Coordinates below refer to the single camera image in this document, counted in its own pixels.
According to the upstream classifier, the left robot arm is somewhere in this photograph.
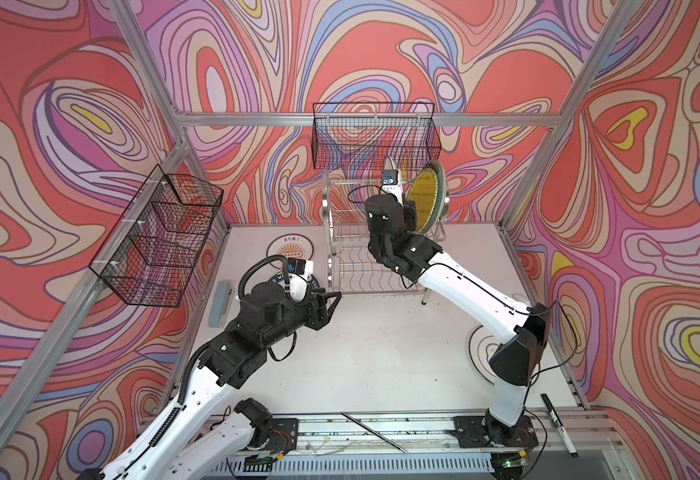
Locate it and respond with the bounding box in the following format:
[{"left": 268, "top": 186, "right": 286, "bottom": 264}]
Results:
[{"left": 80, "top": 282, "right": 342, "bottom": 479}]

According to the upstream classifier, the light green flower plate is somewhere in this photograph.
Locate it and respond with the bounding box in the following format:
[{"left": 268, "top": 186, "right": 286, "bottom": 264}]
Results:
[{"left": 429, "top": 160, "right": 450, "bottom": 223}]

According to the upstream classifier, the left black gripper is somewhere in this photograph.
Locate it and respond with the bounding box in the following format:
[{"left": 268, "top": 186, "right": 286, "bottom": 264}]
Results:
[{"left": 258, "top": 287, "right": 342, "bottom": 353}]

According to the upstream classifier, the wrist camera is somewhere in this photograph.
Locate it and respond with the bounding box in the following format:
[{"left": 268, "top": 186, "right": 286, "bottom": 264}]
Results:
[
  {"left": 284, "top": 257, "right": 314, "bottom": 303},
  {"left": 382, "top": 169, "right": 404, "bottom": 204}
]

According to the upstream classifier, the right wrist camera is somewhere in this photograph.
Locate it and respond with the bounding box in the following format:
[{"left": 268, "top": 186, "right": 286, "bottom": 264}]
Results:
[{"left": 382, "top": 169, "right": 404, "bottom": 204}]

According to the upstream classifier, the white black-rim plate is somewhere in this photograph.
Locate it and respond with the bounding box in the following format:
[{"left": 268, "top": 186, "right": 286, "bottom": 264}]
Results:
[{"left": 468, "top": 325, "right": 500, "bottom": 384}]

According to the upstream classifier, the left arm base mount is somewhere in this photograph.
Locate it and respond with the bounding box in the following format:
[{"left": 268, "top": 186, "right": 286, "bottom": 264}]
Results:
[{"left": 215, "top": 417, "right": 300, "bottom": 455}]

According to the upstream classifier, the orange sunburst plate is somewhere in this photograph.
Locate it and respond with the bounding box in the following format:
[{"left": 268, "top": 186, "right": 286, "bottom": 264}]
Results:
[
  {"left": 266, "top": 233, "right": 315, "bottom": 260},
  {"left": 383, "top": 155, "right": 399, "bottom": 175}
]

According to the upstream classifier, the black wire basket back wall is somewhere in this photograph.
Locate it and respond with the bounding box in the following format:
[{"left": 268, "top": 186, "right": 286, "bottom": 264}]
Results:
[{"left": 311, "top": 100, "right": 442, "bottom": 179}]

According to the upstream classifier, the dark green rim plate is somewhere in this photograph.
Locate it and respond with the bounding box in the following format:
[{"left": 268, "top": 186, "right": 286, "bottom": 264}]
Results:
[{"left": 269, "top": 272, "right": 321, "bottom": 289}]

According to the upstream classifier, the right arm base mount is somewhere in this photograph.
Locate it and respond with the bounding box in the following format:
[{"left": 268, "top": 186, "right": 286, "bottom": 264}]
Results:
[{"left": 448, "top": 415, "right": 539, "bottom": 450}]

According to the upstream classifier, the yellow woven pattern plate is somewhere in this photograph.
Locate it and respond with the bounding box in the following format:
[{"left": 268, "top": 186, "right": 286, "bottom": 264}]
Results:
[{"left": 408, "top": 167, "right": 439, "bottom": 233}]

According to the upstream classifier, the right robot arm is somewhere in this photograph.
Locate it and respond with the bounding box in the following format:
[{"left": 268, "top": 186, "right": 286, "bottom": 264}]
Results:
[{"left": 364, "top": 194, "right": 550, "bottom": 430}]

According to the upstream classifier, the black marker pen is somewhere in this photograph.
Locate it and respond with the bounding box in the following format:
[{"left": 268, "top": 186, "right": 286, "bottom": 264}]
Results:
[{"left": 541, "top": 393, "right": 579, "bottom": 458}]

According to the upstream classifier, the black wire basket wall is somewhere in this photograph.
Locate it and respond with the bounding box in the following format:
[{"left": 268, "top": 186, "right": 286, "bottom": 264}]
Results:
[
  {"left": 311, "top": 100, "right": 442, "bottom": 179},
  {"left": 89, "top": 166, "right": 224, "bottom": 308}
]

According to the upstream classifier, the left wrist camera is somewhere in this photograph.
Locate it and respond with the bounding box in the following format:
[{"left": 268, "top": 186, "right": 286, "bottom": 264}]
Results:
[{"left": 284, "top": 257, "right": 314, "bottom": 303}]

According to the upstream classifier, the black wire basket left wall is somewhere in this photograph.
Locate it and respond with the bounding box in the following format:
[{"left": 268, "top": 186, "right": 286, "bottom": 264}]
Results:
[{"left": 89, "top": 166, "right": 224, "bottom": 308}]

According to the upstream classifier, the black thin rod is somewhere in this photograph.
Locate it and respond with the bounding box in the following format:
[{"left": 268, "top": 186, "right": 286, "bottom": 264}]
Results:
[{"left": 340, "top": 411, "right": 409, "bottom": 454}]

